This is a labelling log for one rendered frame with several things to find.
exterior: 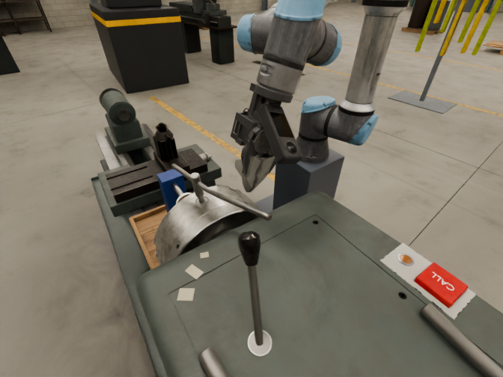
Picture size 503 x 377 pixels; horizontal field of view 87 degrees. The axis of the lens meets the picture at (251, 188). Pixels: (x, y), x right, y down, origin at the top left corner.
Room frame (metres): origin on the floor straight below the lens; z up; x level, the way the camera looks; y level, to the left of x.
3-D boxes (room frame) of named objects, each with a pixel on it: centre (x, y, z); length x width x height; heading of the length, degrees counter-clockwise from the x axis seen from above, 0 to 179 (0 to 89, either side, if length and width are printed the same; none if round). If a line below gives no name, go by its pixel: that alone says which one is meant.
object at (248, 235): (0.24, 0.00, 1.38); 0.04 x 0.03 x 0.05; 34
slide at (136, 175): (1.02, 0.44, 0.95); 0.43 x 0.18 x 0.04; 124
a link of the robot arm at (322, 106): (0.94, -0.25, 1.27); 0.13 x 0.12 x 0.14; 52
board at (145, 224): (0.74, 0.27, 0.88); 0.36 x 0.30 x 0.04; 124
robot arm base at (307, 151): (0.95, -0.25, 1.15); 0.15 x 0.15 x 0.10
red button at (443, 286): (0.25, -0.33, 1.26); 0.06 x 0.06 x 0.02; 34
